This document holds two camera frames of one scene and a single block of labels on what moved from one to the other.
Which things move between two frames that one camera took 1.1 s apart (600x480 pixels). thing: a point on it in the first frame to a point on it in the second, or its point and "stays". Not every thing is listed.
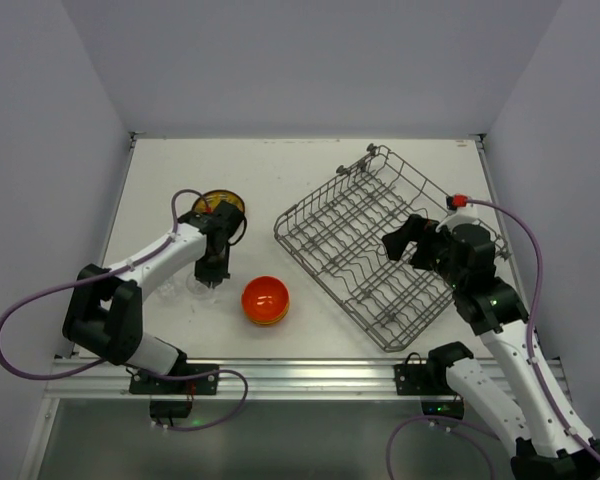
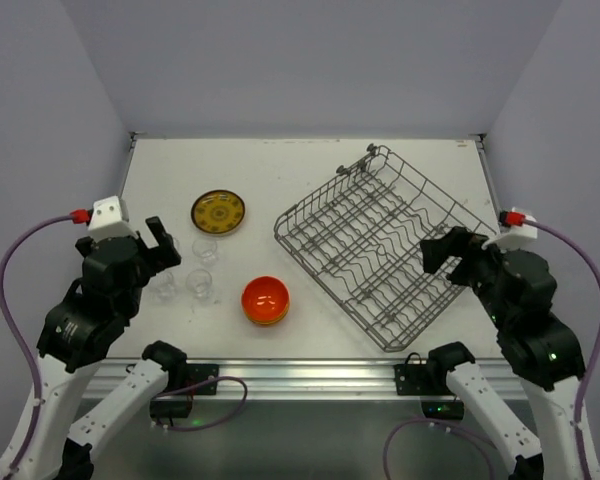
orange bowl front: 266,321 stays
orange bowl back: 265,299 stays
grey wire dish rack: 337,231 stays
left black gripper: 211,270 to 150,252
